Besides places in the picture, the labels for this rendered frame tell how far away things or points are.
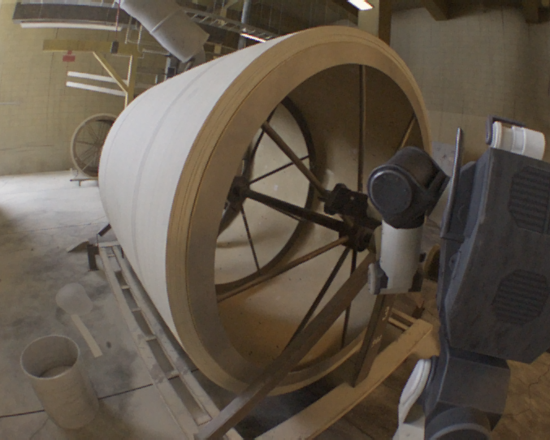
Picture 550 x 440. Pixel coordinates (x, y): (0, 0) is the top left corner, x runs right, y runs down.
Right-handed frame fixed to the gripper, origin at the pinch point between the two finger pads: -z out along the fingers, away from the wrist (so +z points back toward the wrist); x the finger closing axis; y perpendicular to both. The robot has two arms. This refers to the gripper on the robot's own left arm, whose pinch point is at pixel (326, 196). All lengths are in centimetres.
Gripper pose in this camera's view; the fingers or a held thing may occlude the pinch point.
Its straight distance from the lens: 104.8
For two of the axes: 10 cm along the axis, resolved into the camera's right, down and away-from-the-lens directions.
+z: 6.3, 2.7, -7.2
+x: -5.2, 8.4, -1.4
